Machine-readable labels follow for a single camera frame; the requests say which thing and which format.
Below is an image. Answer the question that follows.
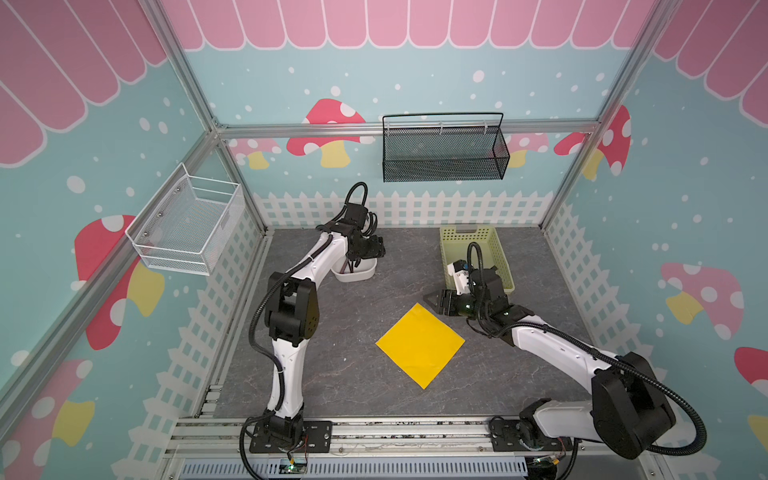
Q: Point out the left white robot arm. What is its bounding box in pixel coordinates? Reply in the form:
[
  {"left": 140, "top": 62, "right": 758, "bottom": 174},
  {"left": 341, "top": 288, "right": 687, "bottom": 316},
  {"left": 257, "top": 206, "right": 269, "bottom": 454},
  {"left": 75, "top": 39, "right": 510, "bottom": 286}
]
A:
[{"left": 262, "top": 202, "right": 385, "bottom": 447}]

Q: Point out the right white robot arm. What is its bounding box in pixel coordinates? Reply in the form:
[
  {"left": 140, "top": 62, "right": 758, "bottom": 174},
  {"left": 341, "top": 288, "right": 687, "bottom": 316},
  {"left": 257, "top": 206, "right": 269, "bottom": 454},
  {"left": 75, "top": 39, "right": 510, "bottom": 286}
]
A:
[{"left": 424, "top": 268, "right": 676, "bottom": 459}]

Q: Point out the yellow paper napkin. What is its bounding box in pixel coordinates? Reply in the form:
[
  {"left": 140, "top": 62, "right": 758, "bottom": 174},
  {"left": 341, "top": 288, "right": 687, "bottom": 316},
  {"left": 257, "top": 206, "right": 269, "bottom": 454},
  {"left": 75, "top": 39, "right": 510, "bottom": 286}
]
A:
[{"left": 376, "top": 304, "right": 465, "bottom": 389}]

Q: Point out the white plastic tub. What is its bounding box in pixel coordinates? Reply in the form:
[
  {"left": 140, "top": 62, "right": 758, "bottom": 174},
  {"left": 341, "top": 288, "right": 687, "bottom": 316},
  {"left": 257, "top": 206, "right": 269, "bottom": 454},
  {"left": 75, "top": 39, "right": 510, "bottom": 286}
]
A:
[{"left": 331, "top": 257, "right": 378, "bottom": 283}]

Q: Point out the green perforated plastic basket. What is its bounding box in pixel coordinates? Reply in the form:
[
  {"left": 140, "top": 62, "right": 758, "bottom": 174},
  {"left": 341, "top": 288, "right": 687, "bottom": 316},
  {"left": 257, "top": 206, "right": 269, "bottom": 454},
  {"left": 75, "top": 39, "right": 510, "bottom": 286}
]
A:
[{"left": 439, "top": 224, "right": 517, "bottom": 295}]

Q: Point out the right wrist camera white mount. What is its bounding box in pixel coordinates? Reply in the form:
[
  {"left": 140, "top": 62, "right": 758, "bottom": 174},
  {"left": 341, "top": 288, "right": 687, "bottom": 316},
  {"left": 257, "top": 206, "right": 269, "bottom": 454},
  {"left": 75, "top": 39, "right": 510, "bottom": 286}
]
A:
[{"left": 447, "top": 260, "right": 472, "bottom": 295}]

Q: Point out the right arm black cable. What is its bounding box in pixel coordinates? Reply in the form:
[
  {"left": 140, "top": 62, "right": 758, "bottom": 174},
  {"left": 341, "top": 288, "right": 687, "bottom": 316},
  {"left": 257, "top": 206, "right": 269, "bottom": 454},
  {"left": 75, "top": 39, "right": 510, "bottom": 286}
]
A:
[{"left": 465, "top": 242, "right": 708, "bottom": 457}]

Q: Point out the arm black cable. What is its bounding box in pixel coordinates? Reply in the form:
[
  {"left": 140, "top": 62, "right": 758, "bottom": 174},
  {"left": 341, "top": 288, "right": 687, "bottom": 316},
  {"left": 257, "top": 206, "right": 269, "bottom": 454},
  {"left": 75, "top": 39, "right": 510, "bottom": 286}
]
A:
[
  {"left": 238, "top": 181, "right": 370, "bottom": 480},
  {"left": 465, "top": 242, "right": 708, "bottom": 457}
]

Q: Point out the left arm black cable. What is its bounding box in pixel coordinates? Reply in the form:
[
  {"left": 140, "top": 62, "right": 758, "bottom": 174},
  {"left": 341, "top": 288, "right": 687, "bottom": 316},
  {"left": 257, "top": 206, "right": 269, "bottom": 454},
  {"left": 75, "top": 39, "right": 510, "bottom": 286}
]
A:
[{"left": 238, "top": 181, "right": 370, "bottom": 480}]

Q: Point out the black mesh wall basket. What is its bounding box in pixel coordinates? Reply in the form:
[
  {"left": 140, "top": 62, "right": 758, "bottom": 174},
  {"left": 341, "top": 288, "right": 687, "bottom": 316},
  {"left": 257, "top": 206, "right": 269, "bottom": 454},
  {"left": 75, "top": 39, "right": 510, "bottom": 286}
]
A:
[{"left": 381, "top": 112, "right": 511, "bottom": 183}]

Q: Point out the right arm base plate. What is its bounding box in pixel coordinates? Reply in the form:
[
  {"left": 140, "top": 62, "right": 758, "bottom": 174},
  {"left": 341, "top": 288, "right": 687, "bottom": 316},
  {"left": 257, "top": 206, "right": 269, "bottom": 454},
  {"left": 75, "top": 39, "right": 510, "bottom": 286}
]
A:
[{"left": 488, "top": 416, "right": 572, "bottom": 453}]

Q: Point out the white wire wall basket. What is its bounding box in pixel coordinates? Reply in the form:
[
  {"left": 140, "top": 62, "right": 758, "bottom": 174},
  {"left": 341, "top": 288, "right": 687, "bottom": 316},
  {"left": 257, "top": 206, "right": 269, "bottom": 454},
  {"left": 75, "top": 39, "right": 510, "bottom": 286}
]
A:
[{"left": 125, "top": 164, "right": 245, "bottom": 276}]

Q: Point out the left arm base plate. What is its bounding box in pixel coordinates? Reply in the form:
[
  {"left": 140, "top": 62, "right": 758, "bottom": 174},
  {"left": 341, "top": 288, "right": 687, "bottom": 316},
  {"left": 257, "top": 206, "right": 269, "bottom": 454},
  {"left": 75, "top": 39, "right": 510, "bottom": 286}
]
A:
[{"left": 246, "top": 417, "right": 333, "bottom": 454}]

